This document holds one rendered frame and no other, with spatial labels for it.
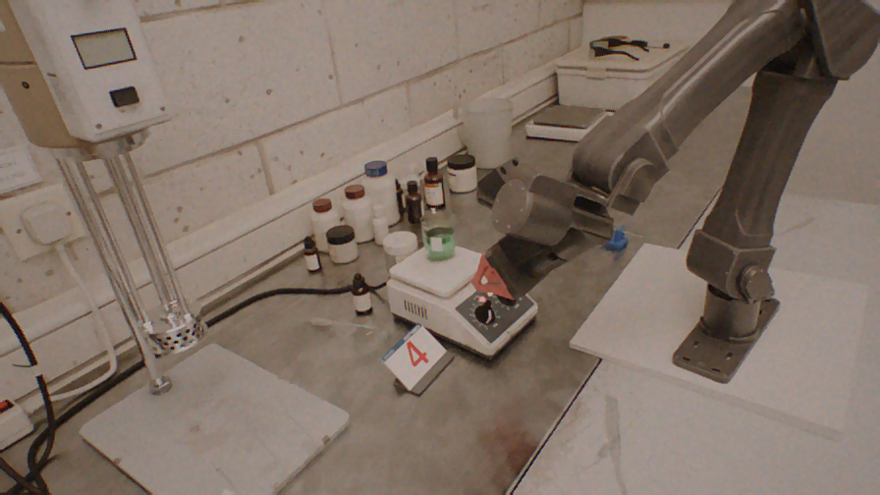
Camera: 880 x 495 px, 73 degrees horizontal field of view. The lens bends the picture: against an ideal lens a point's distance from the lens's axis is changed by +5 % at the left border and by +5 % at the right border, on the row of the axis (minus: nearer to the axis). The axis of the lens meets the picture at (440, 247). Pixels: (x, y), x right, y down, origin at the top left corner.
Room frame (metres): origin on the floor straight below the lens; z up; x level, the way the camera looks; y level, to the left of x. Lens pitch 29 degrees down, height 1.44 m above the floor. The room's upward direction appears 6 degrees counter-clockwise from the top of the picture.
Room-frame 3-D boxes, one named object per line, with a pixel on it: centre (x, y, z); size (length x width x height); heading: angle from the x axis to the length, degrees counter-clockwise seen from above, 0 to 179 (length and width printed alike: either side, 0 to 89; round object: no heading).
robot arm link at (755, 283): (0.61, -0.37, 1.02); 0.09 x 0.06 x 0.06; 19
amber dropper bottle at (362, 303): (0.79, 0.14, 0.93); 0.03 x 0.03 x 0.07
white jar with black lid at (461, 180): (1.26, -0.07, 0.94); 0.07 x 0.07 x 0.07
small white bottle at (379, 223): (1.02, 0.11, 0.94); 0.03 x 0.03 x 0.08
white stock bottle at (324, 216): (1.02, 0.22, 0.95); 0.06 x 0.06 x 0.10
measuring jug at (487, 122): (1.42, -0.14, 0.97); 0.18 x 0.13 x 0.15; 50
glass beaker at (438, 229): (0.79, 0.00, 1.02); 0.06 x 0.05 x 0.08; 16
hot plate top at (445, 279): (0.76, 0.00, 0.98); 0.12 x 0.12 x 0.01; 48
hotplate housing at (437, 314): (0.74, -0.02, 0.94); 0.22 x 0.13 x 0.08; 48
